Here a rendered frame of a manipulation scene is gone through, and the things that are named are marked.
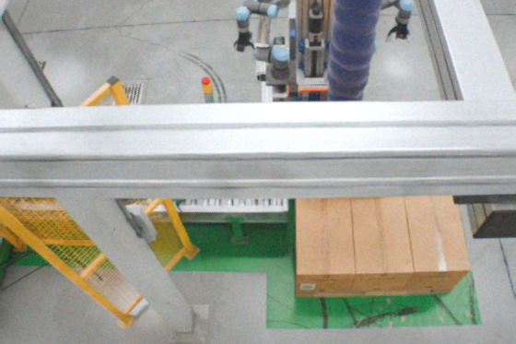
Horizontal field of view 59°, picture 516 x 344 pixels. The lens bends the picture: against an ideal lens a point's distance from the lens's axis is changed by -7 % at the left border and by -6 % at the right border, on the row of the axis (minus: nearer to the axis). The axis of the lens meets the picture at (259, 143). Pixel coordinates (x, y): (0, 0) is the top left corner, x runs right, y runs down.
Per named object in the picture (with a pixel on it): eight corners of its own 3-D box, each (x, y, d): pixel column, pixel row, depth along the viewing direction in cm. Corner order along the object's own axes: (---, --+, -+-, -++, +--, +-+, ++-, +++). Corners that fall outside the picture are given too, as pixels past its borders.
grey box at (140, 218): (118, 240, 239) (99, 214, 215) (120, 230, 242) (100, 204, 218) (156, 241, 238) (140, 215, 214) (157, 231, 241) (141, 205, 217)
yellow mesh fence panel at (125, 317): (125, 330, 355) (-26, 211, 181) (116, 322, 359) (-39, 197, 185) (200, 249, 390) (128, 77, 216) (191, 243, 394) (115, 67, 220)
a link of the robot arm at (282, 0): (294, 7, 323) (274, 22, 281) (278, 5, 325) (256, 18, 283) (296, -9, 317) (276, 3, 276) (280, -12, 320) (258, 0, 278)
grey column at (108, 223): (167, 342, 349) (-120, 68, 100) (170, 304, 365) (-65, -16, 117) (205, 343, 347) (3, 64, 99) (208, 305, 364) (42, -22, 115)
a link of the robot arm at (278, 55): (286, 71, 341) (286, 57, 330) (268, 66, 344) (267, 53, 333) (290, 59, 348) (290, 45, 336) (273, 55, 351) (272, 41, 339)
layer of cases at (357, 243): (296, 291, 352) (296, 274, 319) (294, 176, 408) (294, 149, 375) (453, 288, 346) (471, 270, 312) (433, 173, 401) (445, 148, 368)
